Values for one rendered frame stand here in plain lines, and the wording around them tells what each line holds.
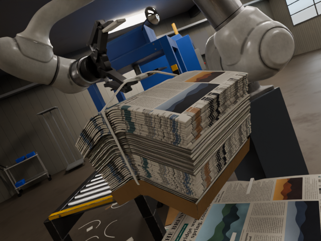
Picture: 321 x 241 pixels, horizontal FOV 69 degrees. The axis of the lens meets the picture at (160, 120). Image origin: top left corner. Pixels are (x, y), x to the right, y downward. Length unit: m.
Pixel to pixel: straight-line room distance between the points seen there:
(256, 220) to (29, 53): 0.74
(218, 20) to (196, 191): 0.49
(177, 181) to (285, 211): 0.26
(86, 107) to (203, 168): 6.69
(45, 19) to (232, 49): 0.56
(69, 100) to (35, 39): 6.32
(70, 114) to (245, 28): 6.58
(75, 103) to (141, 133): 6.64
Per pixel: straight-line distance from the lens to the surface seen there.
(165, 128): 0.41
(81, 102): 7.08
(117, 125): 0.53
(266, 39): 0.69
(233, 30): 0.72
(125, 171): 0.59
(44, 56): 0.80
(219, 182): 0.55
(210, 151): 0.47
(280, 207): 0.63
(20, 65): 0.79
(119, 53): 2.47
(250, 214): 0.63
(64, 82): 0.82
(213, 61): 0.91
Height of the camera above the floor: 1.20
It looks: 9 degrees down
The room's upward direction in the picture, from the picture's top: 24 degrees counter-clockwise
